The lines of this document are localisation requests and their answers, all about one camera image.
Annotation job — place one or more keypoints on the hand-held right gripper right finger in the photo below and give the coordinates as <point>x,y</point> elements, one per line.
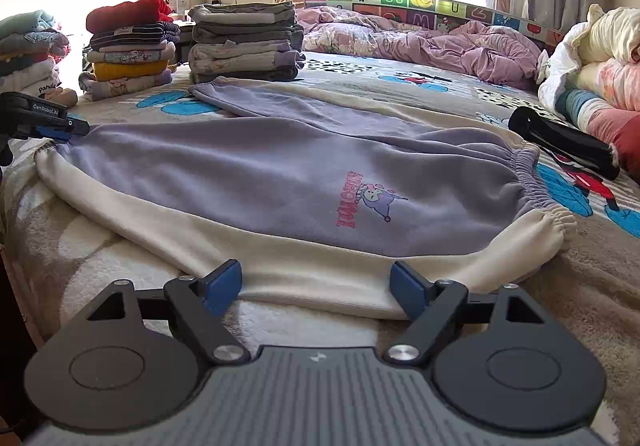
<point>407,290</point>

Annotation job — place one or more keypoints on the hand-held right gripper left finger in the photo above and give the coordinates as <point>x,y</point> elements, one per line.
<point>223,287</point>

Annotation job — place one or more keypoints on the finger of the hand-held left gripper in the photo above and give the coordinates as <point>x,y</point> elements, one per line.
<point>52,132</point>
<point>79,126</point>

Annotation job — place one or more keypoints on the purple and cream pants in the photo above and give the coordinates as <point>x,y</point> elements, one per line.
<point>250,166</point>

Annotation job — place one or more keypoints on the stack of pale folded clothes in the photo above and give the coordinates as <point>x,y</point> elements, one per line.
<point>27,56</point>

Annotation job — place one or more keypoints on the stack of colourful folded clothes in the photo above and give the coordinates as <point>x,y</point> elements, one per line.
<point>131,46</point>

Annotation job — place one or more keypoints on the stack of grey folded clothes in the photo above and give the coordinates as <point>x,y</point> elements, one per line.
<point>245,43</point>

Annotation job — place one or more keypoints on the purple floral quilt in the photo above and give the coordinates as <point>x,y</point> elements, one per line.
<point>440,46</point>

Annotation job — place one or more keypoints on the striped red and blue pillow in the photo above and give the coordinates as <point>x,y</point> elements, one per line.
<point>610,121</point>

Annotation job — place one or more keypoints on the colourful alphabet foam mat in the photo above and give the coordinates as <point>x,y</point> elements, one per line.
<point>415,6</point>

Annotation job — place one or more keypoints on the pile of pillows and bedding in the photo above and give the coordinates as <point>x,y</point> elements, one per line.
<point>600,41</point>

